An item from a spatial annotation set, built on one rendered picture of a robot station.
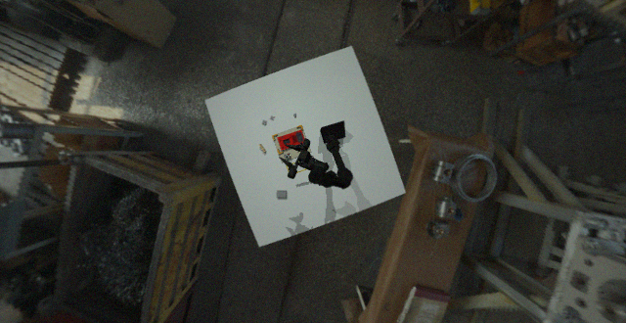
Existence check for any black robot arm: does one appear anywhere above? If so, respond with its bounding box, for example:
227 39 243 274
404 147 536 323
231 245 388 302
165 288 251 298
298 133 353 190

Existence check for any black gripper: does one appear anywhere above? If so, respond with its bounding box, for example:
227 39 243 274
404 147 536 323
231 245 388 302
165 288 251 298
279 138 316 179

